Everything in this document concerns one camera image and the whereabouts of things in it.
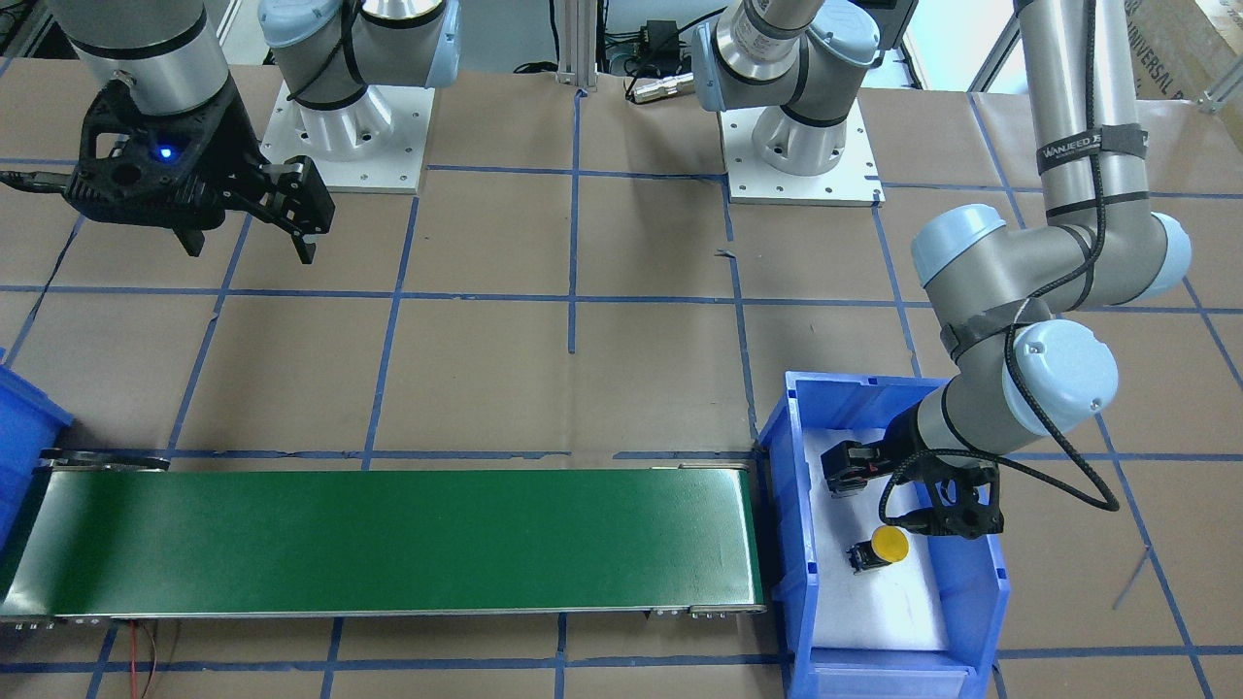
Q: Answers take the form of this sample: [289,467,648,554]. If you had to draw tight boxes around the black power adapter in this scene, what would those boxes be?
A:
[638,19,681,62]

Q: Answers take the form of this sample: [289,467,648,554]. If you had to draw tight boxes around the yellow push button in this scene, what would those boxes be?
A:
[846,525,911,573]

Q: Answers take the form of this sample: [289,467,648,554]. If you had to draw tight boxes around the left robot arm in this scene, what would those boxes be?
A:
[689,1,1193,539]

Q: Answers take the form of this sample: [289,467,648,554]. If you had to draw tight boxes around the red wires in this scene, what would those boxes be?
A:
[128,621,184,699]

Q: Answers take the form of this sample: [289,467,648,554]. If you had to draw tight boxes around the cardboard box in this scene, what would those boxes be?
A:
[1124,1,1242,100]

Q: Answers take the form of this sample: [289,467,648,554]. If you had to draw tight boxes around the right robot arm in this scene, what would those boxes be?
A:
[36,1,460,264]

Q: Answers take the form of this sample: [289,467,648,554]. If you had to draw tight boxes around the green conveyor belt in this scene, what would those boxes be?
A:
[2,466,764,622]

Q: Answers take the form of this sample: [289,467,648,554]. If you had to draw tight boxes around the aluminium frame post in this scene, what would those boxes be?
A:
[554,1,602,92]

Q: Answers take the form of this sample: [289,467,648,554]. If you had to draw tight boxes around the silver cable connector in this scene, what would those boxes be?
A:
[626,73,695,104]

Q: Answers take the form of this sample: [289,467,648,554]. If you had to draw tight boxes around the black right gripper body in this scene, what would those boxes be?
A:
[65,77,271,231]

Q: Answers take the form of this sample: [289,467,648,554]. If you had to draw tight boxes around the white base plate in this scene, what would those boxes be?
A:
[261,85,438,195]
[720,103,885,206]

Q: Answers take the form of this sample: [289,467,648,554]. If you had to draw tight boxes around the white foam pad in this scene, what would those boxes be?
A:
[804,428,948,650]

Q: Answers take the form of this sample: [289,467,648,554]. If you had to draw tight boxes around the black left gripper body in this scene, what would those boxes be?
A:
[878,404,1004,540]

